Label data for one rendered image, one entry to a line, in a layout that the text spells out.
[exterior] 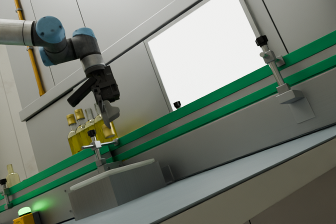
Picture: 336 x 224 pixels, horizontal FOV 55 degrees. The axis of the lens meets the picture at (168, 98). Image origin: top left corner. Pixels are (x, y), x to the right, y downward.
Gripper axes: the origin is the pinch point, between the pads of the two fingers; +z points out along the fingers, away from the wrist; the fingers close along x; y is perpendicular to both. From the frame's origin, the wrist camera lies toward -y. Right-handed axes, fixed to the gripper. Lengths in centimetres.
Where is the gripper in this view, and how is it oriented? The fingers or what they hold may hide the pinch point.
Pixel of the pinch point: (107, 126)
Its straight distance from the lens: 107.0
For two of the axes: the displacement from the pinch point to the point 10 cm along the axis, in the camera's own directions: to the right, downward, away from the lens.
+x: -1.5, 2.8, 9.5
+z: 3.5, 9.1, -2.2
